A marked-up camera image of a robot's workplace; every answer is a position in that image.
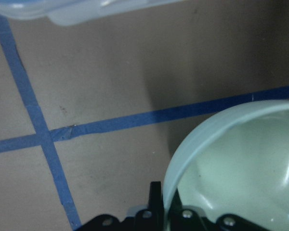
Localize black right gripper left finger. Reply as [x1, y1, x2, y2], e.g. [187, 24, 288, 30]
[125, 181, 164, 231]

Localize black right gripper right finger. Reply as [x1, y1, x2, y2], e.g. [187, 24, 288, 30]
[164, 191, 267, 231]

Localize green bowl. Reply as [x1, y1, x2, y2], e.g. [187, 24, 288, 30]
[163, 100, 289, 231]

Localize clear plastic food container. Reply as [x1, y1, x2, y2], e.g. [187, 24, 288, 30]
[0, 0, 177, 26]

